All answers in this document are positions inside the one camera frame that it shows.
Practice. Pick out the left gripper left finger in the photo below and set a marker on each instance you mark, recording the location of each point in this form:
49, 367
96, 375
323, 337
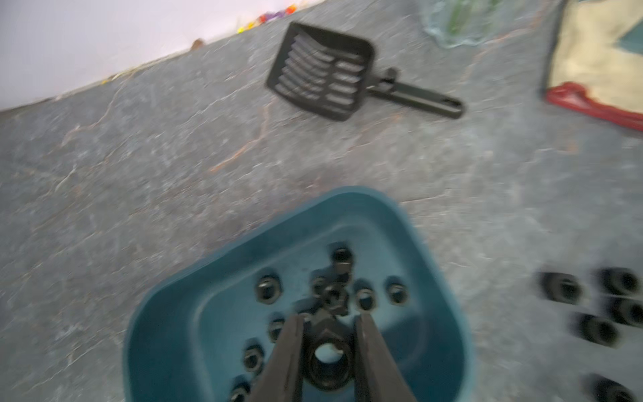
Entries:
282, 377

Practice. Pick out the teal plastic storage box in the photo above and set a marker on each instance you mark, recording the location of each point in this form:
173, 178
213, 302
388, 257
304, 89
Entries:
188, 336

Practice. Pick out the black plastic scoop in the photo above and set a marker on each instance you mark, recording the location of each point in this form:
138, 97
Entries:
331, 73

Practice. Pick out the cream work glove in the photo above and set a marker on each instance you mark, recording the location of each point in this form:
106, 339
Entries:
596, 67

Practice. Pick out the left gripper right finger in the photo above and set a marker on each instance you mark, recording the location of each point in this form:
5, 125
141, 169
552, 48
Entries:
376, 375

